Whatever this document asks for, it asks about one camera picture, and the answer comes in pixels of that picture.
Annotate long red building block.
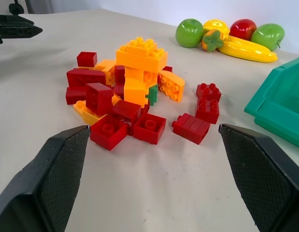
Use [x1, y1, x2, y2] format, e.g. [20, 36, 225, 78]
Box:
[66, 68, 107, 88]
[171, 113, 211, 145]

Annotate orange toy persimmon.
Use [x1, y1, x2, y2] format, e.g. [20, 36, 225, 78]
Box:
[201, 29, 224, 53]

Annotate green plastic bin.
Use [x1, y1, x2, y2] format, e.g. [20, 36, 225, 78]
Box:
[243, 55, 299, 148]

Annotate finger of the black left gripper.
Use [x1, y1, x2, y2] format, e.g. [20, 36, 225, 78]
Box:
[0, 14, 35, 26]
[0, 24, 43, 40]

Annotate red toy apple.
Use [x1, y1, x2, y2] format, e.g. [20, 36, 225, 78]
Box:
[229, 18, 258, 41]

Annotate yellow toy banana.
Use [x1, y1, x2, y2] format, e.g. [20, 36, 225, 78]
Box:
[217, 35, 279, 64]

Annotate green plastic building brick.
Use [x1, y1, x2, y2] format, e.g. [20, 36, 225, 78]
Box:
[145, 84, 159, 107]

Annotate orange studded plastic brick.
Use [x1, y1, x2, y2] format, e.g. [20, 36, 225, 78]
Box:
[157, 70, 186, 103]

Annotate yellow plastic building brick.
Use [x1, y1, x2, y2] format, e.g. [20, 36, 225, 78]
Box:
[73, 100, 108, 126]

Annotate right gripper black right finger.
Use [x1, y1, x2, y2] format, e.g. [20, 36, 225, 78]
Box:
[218, 123, 299, 232]

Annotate small red building block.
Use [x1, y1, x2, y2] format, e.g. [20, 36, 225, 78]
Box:
[76, 51, 98, 69]

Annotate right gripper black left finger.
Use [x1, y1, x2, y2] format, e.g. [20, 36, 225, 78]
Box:
[0, 125, 90, 232]

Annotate large orange building block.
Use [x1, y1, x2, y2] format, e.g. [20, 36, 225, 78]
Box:
[115, 36, 168, 73]

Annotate yellow toy orange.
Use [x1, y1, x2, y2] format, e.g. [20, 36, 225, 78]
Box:
[203, 18, 231, 41]

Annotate green toy apple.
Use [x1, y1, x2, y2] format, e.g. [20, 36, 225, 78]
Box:
[175, 18, 205, 48]
[251, 23, 285, 52]

